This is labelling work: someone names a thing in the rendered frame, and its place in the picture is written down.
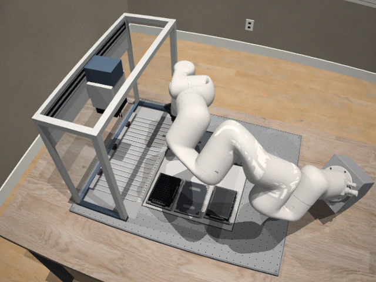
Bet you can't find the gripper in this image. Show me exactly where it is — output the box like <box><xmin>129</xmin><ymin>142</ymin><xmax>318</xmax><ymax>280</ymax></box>
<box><xmin>164</xmin><ymin>98</ymin><xmax>177</xmax><ymax>122</ymax></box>

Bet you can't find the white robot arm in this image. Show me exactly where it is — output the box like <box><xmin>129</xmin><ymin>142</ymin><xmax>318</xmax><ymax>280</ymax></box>
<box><xmin>165</xmin><ymin>61</ymin><xmax>358</xmax><ymax>222</ymax></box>

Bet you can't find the black well plate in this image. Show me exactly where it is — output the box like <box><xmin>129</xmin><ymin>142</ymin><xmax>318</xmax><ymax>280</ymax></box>
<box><xmin>148</xmin><ymin>173</ymin><xmax>181</xmax><ymax>207</ymax></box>

